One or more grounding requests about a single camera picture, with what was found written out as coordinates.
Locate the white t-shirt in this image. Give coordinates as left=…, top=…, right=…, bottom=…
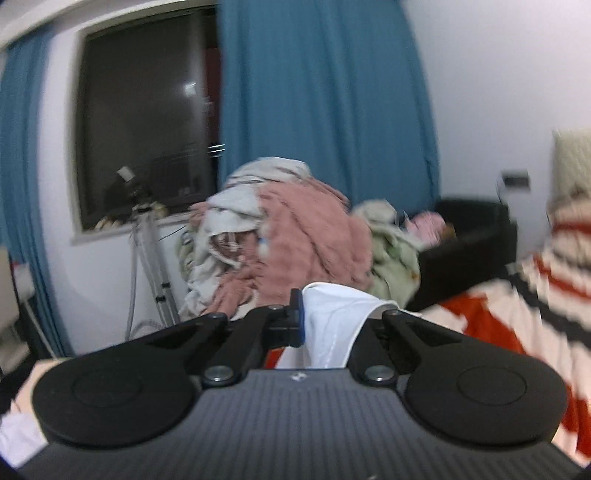
left=276, top=282, right=400, bottom=370

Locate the dark window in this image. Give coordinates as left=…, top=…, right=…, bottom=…
left=75, top=6, right=223, bottom=230

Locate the striped cream red black blanket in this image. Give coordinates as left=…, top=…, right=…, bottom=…
left=262, top=202, right=591, bottom=467

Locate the cream quilted pillow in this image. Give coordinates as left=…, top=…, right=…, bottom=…
left=550, top=128, right=591, bottom=204

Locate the blue curtain right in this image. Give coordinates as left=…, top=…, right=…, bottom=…
left=217, top=1, right=440, bottom=214

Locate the silver tripod stand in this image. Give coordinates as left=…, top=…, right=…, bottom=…
left=117, top=166, right=180, bottom=341

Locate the pink fluffy blanket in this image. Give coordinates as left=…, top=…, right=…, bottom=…
left=201, top=179, right=372, bottom=318

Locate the blue curtain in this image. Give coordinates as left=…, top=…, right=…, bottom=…
left=1, top=24, right=73, bottom=357
left=217, top=1, right=440, bottom=214

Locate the cream white crumpled garment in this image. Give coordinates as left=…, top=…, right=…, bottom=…
left=176, top=157, right=311, bottom=320

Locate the light green patterned garment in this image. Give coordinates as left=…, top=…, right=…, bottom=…
left=353, top=199, right=421, bottom=307

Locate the black wall socket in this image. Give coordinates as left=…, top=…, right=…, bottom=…
left=501, top=170, right=531, bottom=190

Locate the small pink cloth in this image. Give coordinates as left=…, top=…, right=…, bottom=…
left=405, top=211, right=446, bottom=246

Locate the blue curtain left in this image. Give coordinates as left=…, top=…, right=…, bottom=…
left=1, top=24, right=73, bottom=357

